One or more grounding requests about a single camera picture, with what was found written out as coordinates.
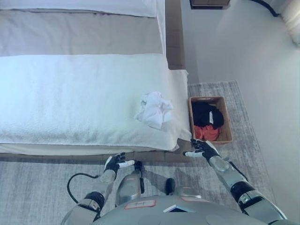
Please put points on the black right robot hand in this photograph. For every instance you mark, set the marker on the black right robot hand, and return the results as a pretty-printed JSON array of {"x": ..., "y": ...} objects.
[{"x": 207, "y": 150}]

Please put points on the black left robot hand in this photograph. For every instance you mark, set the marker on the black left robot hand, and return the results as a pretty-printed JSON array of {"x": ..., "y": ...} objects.
[{"x": 112, "y": 164}]

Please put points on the white garment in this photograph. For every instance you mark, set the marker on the white garment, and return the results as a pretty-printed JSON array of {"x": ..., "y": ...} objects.
[{"x": 154, "y": 110}]

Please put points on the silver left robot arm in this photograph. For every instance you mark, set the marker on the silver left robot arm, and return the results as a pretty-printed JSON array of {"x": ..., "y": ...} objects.
[{"x": 106, "y": 177}]

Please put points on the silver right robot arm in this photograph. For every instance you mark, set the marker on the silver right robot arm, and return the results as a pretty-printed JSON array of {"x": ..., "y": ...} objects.
[{"x": 222, "y": 165}]

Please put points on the brown wicker basket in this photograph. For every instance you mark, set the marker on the brown wicker basket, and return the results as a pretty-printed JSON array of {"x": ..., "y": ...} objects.
[{"x": 226, "y": 117}]

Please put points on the cream bed sheet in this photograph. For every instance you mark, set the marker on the cream bed sheet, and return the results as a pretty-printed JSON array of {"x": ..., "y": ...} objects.
[{"x": 181, "y": 93}]

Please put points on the bed with white blanket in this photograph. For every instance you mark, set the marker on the bed with white blanket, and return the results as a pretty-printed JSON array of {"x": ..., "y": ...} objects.
[{"x": 175, "y": 35}]

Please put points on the orange garment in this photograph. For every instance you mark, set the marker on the orange garment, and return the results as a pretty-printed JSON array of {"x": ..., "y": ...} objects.
[{"x": 206, "y": 133}]

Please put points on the silver left robot leg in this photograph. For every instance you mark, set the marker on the silver left robot leg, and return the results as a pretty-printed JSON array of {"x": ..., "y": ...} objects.
[{"x": 129, "y": 185}]

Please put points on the silver robot leg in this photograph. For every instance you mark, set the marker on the silver robot leg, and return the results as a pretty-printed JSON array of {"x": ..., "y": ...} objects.
[
  {"x": 187, "y": 192},
  {"x": 129, "y": 185}
]

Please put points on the white garment tag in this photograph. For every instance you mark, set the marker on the white garment tag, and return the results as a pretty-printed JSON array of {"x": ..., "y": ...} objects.
[{"x": 211, "y": 117}]

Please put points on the black garment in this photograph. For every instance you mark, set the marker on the black garment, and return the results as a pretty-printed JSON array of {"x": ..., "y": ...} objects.
[{"x": 201, "y": 114}]

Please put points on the grey rug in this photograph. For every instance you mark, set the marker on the grey rug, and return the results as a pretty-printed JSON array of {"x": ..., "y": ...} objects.
[{"x": 246, "y": 140}]

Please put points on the silver right robot leg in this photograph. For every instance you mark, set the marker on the silver right robot leg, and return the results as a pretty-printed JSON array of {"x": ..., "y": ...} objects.
[{"x": 187, "y": 192}]

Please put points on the silver robot torso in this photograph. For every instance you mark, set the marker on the silver robot torso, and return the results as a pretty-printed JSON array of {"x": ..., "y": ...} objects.
[{"x": 164, "y": 215}]

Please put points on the white terry blanket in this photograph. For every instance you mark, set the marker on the white terry blanket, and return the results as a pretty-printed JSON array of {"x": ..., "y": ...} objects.
[{"x": 70, "y": 98}]

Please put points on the wooden nightstand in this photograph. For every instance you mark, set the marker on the wooden nightstand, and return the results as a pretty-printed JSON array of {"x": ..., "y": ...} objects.
[{"x": 208, "y": 2}]

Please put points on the white curtain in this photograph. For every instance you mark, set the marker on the white curtain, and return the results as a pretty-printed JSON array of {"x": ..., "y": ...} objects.
[{"x": 293, "y": 18}]

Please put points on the white duvet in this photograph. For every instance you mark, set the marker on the white duvet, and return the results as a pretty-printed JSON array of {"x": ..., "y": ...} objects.
[{"x": 82, "y": 5}]

